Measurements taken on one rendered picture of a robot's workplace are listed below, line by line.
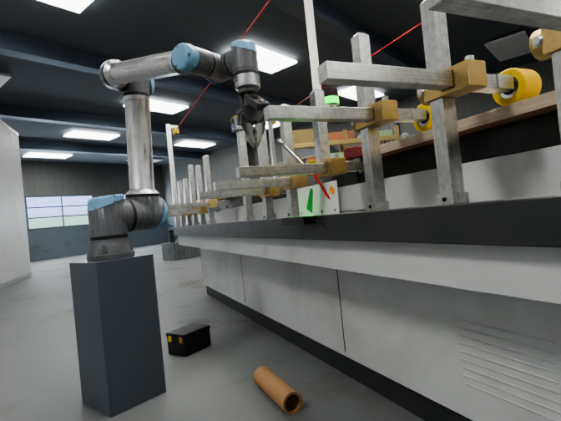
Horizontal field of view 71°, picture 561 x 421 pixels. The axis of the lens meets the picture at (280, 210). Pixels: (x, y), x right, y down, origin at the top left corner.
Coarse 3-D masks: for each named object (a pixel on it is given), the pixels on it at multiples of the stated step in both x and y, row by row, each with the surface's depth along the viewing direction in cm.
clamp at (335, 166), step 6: (318, 162) 127; (324, 162) 124; (330, 162) 121; (336, 162) 120; (342, 162) 121; (330, 168) 121; (336, 168) 120; (342, 168) 121; (318, 174) 128; (324, 174) 124; (330, 174) 121; (336, 174) 121; (342, 174) 123
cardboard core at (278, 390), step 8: (264, 368) 166; (256, 376) 164; (264, 376) 160; (272, 376) 157; (264, 384) 156; (272, 384) 151; (280, 384) 149; (288, 384) 150; (272, 392) 149; (280, 392) 144; (288, 392) 142; (296, 392) 142; (280, 400) 142; (288, 400) 149; (296, 400) 145; (288, 408) 144; (296, 408) 143
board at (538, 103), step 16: (544, 96) 78; (496, 112) 88; (512, 112) 84; (528, 112) 81; (544, 112) 83; (464, 128) 96; (480, 128) 95; (384, 144) 122; (400, 144) 116; (416, 144) 111; (352, 160) 138
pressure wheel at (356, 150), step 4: (348, 148) 127; (352, 148) 126; (356, 148) 125; (360, 148) 126; (344, 152) 129; (348, 152) 127; (352, 152) 126; (356, 152) 125; (360, 152) 125; (344, 156) 129; (348, 156) 127; (352, 156) 126; (356, 156) 126; (360, 156) 126; (356, 160) 128; (360, 160) 128; (356, 172) 129; (356, 176) 129; (360, 176) 129; (360, 180) 129
